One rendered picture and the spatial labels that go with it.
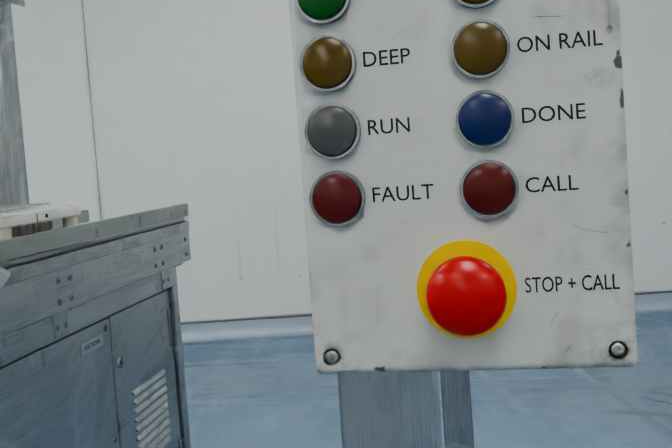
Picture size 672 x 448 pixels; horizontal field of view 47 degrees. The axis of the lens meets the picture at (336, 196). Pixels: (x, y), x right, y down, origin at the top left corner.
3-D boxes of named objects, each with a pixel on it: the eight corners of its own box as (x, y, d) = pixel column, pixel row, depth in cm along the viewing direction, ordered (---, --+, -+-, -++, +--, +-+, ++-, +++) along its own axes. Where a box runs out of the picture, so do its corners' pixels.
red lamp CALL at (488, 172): (518, 214, 40) (515, 160, 39) (463, 217, 40) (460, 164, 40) (517, 213, 40) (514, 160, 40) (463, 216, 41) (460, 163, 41)
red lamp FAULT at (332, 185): (363, 223, 41) (359, 171, 41) (311, 226, 41) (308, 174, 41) (365, 222, 42) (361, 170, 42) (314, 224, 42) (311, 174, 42)
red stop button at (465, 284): (509, 338, 38) (504, 257, 38) (427, 341, 39) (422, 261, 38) (505, 318, 42) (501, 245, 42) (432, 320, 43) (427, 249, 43)
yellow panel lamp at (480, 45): (510, 72, 39) (506, 17, 39) (454, 77, 40) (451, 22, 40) (509, 74, 40) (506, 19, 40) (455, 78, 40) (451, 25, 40)
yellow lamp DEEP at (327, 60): (353, 86, 41) (349, 33, 40) (301, 90, 41) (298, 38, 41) (355, 87, 41) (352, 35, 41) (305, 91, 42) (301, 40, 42)
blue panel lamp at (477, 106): (514, 144, 39) (511, 89, 39) (459, 147, 40) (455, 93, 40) (513, 144, 40) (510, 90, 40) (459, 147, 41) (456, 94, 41)
